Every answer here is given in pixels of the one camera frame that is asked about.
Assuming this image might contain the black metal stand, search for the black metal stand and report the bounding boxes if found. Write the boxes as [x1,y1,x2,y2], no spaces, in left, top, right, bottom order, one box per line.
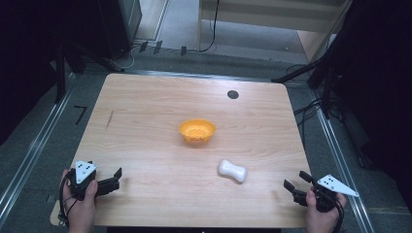
[53,40,125,105]
[271,52,343,120]

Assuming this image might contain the black floor cables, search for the black floor cables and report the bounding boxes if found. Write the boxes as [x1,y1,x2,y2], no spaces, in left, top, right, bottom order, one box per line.
[292,97,326,139]

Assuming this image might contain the white floor cable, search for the white floor cable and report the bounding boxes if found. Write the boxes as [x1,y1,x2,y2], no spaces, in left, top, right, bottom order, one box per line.
[109,44,136,71]

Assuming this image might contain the orange plastic bowl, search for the orange plastic bowl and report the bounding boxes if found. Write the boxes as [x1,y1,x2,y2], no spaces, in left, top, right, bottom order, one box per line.
[178,117,218,145]

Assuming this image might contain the dark cabinet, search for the dark cabinet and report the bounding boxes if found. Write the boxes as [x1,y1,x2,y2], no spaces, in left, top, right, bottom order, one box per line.
[96,0,144,60]

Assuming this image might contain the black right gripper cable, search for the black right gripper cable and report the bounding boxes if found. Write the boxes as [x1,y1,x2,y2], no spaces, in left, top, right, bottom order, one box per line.
[330,193,346,233]

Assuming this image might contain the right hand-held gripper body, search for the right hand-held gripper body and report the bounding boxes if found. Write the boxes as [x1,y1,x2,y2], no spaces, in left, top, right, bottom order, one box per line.
[310,174,361,214]

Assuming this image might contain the person's left hand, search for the person's left hand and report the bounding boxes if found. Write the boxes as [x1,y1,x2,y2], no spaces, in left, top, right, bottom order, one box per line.
[60,168,99,233]

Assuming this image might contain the black hanging cable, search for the black hanging cable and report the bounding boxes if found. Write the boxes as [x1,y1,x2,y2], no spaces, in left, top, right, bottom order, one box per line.
[197,0,222,53]

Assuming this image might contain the dark curtain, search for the dark curtain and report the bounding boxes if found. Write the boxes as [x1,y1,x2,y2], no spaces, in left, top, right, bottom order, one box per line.
[0,0,101,147]
[319,0,412,208]

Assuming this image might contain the metal floor rail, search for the metal floor rail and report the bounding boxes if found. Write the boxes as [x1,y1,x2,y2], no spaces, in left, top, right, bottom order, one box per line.
[309,88,376,233]
[0,73,78,225]
[124,69,274,83]

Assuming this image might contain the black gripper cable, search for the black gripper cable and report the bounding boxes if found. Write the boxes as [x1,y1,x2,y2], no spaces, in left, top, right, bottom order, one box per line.
[330,193,346,233]
[57,170,80,228]

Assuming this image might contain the white bone-shaped toy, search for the white bone-shaped toy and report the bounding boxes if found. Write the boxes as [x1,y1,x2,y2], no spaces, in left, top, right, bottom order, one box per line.
[217,158,249,184]

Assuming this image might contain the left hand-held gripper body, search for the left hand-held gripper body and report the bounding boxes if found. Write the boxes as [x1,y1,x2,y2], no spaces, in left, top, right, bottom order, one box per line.
[69,159,110,201]

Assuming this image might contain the person's right hand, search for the person's right hand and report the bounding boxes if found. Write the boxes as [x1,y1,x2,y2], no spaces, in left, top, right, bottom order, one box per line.
[305,188,348,233]

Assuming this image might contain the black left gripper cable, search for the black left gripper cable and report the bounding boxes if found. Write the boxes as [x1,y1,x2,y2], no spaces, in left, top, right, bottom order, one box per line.
[57,170,80,228]

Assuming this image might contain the white shelf unit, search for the white shelf unit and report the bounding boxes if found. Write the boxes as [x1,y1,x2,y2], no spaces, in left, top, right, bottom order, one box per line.
[197,0,354,63]

